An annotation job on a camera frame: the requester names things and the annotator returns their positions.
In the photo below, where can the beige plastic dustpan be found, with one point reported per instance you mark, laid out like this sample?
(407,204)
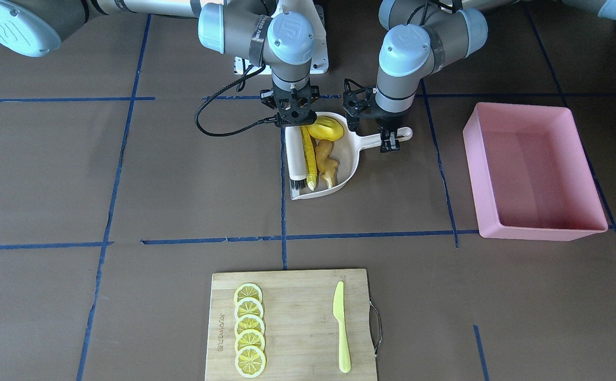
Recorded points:
(346,152)

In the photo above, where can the pink plastic bin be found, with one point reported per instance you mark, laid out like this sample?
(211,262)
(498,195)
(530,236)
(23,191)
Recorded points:
(529,174)

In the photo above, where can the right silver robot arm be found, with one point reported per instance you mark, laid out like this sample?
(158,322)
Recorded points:
(37,28)

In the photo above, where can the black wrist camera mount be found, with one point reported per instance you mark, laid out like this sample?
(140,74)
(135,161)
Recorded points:
(293,102)
(357,103)

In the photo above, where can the yellow toy potato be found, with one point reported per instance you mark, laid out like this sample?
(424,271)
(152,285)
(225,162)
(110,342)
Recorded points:
(326,128)

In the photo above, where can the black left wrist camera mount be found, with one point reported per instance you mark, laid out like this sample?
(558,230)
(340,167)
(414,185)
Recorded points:
(357,103)

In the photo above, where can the yellow plastic toy knife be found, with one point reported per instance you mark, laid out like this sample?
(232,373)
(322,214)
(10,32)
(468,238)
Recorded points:
(343,352)

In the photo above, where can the lemon slice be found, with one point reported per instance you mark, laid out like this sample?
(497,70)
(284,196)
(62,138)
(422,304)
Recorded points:
(249,305)
(249,322)
(250,361)
(248,290)
(248,338)

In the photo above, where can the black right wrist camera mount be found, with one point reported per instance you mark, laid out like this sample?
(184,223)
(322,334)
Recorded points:
(293,102)

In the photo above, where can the yellow toy corn cob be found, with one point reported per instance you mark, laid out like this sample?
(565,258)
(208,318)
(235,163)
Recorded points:
(310,158)

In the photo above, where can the wooden cutting board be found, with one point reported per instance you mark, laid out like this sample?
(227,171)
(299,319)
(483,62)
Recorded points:
(301,333)

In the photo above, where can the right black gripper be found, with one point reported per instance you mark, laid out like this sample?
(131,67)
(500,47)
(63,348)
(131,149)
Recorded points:
(269,99)

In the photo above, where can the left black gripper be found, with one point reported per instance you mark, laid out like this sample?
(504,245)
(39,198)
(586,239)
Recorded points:
(391,117)

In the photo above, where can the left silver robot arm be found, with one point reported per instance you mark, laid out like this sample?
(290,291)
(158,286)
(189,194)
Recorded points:
(469,49)

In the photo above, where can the brown toy ginger root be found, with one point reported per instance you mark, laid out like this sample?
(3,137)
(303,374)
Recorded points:
(327,167)

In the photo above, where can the white hand brush black bristles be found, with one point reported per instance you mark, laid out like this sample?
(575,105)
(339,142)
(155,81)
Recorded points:
(296,157)

